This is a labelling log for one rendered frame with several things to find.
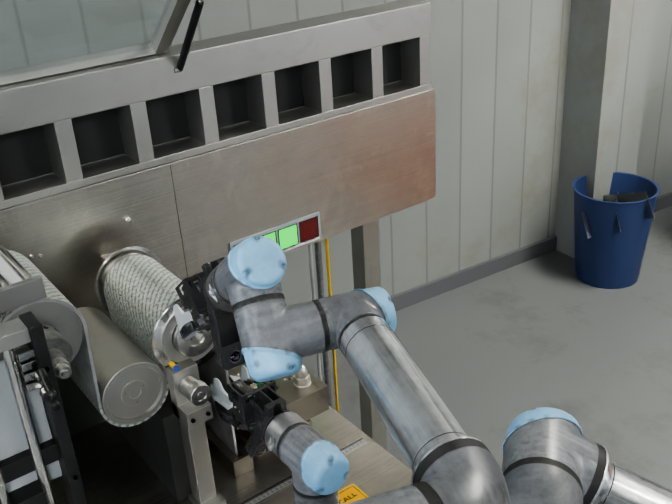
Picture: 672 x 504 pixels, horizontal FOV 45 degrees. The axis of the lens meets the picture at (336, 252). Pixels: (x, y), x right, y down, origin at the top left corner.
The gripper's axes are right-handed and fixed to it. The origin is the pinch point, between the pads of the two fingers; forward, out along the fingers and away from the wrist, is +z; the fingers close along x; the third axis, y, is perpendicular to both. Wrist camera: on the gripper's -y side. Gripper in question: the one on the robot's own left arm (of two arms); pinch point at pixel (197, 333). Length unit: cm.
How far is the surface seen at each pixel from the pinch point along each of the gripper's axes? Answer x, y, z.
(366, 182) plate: -67, 22, 30
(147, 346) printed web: 5.6, 2.4, 11.0
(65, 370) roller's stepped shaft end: 24.4, 1.2, -9.6
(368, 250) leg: -79, 10, 61
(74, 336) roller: 19.0, 7.1, 0.6
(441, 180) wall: -194, 40, 155
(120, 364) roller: 12.4, 0.7, 6.6
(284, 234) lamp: -41, 17, 33
